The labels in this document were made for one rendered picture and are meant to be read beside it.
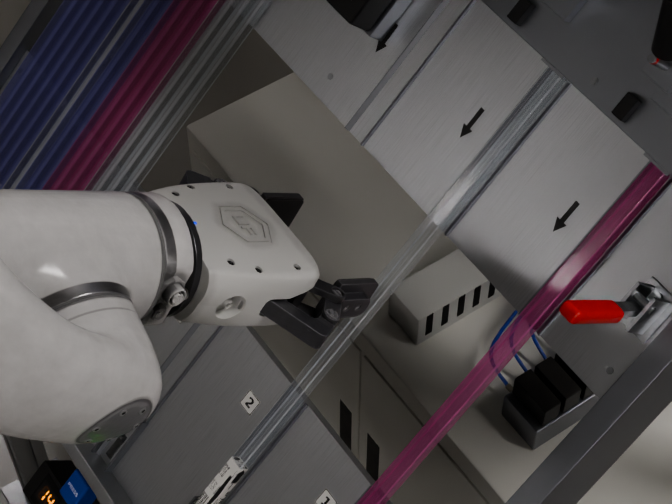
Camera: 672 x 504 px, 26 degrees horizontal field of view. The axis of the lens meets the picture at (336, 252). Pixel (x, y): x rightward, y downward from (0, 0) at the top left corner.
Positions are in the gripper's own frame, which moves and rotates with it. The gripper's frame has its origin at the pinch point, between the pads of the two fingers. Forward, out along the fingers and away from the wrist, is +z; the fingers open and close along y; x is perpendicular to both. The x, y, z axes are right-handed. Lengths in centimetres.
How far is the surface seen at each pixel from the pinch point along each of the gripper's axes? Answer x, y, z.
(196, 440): 25.2, 5.0, 6.7
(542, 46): -19.5, -0.7, 8.4
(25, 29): 13.1, 47.4, 7.6
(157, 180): 66, 92, 84
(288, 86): 16, 47, 46
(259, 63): 49, 104, 107
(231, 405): 20.6, 4.4, 7.5
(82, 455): 33.5, 11.8, 3.0
